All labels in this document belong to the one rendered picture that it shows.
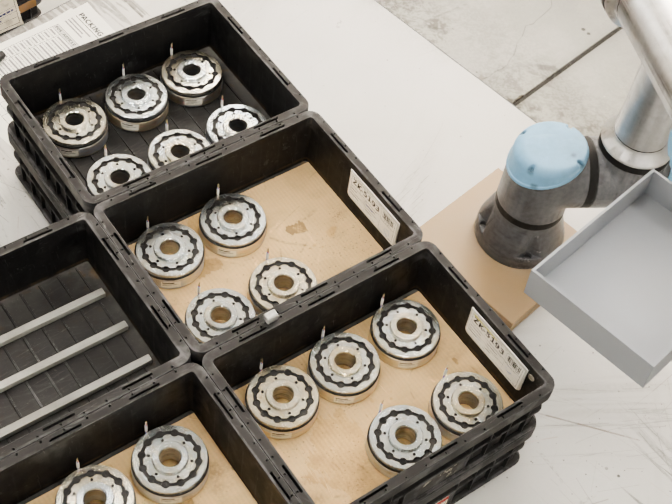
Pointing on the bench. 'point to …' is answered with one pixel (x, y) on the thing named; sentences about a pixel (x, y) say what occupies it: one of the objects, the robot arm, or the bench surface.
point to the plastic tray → (617, 280)
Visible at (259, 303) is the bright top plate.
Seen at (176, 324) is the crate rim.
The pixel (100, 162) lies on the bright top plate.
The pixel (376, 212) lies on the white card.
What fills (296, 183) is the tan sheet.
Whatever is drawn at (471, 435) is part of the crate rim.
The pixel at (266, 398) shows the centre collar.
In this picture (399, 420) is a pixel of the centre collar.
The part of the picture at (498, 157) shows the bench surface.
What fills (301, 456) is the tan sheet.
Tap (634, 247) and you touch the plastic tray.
